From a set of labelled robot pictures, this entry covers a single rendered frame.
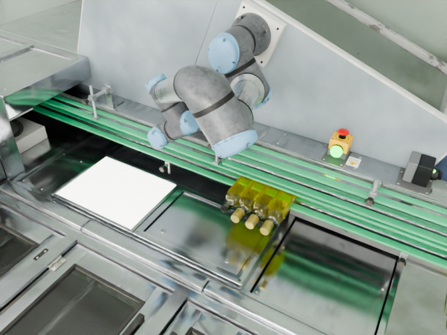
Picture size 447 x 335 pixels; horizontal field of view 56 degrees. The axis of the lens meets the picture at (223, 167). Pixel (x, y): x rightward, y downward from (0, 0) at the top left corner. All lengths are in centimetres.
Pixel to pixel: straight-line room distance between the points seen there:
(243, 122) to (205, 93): 12
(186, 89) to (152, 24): 87
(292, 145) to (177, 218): 54
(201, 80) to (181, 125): 40
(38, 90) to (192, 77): 113
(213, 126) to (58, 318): 85
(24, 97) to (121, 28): 51
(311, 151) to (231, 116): 67
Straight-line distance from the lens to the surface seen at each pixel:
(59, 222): 180
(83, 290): 158
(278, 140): 165
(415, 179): 157
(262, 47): 153
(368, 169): 159
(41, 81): 204
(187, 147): 179
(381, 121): 158
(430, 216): 151
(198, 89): 100
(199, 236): 162
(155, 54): 190
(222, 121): 100
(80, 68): 218
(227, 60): 138
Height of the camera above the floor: 214
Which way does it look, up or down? 45 degrees down
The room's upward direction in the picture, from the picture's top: 137 degrees counter-clockwise
